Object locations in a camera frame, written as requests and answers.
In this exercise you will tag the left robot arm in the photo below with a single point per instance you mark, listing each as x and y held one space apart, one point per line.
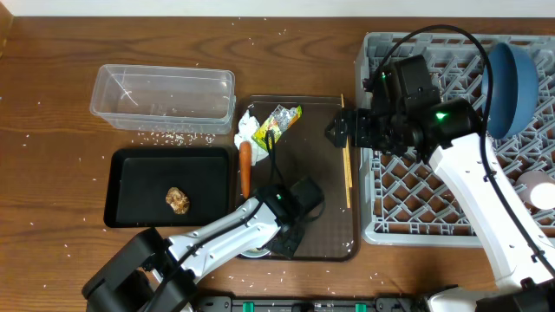
153 273

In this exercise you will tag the yellow green snack wrapper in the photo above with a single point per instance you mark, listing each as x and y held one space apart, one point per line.
278 122

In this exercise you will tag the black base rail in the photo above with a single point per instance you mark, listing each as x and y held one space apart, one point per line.
277 304

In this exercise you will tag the brown food scrap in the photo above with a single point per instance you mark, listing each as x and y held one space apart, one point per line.
178 201

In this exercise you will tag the dark blue plate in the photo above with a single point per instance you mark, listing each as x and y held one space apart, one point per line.
515 91

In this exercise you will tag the brown serving tray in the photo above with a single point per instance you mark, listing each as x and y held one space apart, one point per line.
304 151

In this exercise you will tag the pink cup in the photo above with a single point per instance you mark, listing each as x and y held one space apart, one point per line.
539 189

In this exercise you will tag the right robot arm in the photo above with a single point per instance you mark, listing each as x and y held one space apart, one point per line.
407 112

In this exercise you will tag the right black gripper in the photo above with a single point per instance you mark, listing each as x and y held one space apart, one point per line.
345 128

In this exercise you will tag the grey dishwasher rack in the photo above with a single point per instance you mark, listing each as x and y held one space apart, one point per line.
403 201

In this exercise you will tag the light blue rice bowl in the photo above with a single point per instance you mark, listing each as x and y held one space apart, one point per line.
255 253

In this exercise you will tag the crumpled white tissue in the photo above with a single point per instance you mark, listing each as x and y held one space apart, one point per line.
247 126

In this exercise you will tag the clear plastic bin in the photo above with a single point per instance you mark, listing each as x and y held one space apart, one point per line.
165 99

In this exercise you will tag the black plastic tray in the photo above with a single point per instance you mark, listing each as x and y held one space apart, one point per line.
140 179

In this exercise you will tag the orange carrot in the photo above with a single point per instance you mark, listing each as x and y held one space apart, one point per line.
245 168

